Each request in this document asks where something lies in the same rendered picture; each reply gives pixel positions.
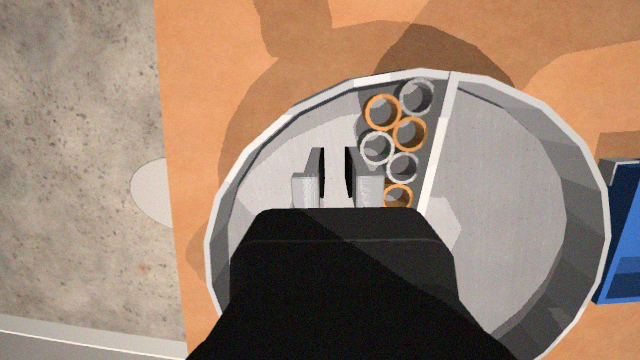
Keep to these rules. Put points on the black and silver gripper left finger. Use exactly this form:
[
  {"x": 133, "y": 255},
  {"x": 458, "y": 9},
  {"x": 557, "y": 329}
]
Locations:
[{"x": 308, "y": 187}]

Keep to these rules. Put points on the grey metal bushing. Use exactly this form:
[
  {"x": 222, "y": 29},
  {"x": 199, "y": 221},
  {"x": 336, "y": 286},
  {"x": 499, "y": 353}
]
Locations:
[
  {"x": 409, "y": 174},
  {"x": 385, "y": 155},
  {"x": 428, "y": 96}
]

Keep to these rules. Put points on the blue crate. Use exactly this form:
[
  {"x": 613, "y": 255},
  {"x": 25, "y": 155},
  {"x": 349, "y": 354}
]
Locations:
[{"x": 622, "y": 178}]

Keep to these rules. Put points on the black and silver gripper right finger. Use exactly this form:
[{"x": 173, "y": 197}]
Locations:
[{"x": 365, "y": 187}]

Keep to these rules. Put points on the bronze bushing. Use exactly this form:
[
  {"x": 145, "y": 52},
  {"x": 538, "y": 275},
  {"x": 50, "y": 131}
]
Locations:
[
  {"x": 419, "y": 138},
  {"x": 405, "y": 200},
  {"x": 395, "y": 112}
]

